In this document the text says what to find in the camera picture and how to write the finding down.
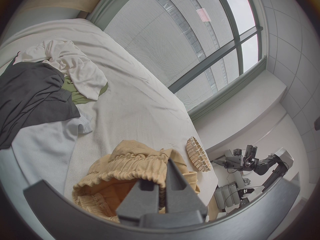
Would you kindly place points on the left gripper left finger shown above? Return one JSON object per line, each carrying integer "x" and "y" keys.
{"x": 140, "y": 201}

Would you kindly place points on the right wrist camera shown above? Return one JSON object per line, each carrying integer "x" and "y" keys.
{"x": 237, "y": 152}

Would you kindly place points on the round woven basket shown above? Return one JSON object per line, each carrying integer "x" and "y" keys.
{"x": 198, "y": 156}

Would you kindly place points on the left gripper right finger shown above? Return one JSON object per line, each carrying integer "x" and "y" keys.
{"x": 182, "y": 196}

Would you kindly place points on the white garment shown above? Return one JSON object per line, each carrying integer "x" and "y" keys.
{"x": 80, "y": 69}

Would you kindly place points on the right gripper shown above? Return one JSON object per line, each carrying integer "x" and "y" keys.
{"x": 233, "y": 162}

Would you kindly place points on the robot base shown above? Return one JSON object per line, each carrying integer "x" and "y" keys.
{"x": 227, "y": 194}

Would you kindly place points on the bed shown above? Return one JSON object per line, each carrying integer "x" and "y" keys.
{"x": 140, "y": 104}

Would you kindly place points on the tan shorts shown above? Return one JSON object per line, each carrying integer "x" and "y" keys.
{"x": 120, "y": 169}

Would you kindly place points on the pale blue garment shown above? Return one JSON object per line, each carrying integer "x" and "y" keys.
{"x": 42, "y": 149}

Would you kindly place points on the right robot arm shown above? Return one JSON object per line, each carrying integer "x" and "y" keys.
{"x": 283, "y": 156}

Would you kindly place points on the green garment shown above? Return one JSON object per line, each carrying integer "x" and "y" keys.
{"x": 75, "y": 96}

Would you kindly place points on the window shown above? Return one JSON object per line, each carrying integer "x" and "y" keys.
{"x": 180, "y": 39}

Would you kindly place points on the grey-green curtain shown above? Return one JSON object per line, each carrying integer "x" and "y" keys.
{"x": 225, "y": 89}
{"x": 110, "y": 6}

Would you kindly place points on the black garment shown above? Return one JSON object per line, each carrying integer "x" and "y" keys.
{"x": 30, "y": 96}

